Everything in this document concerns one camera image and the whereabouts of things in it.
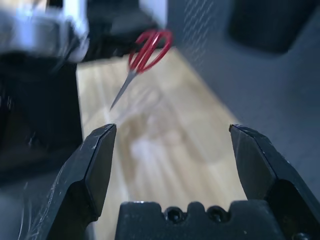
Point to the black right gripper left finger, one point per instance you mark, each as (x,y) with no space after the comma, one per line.
(82,180)

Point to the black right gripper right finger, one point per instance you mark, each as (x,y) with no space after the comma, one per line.
(270,175)

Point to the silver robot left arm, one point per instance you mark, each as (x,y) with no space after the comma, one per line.
(37,32)

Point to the grey metal pegboard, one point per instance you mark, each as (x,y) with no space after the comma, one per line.
(237,87)

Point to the black plastic cup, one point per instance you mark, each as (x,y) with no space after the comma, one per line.
(262,30)

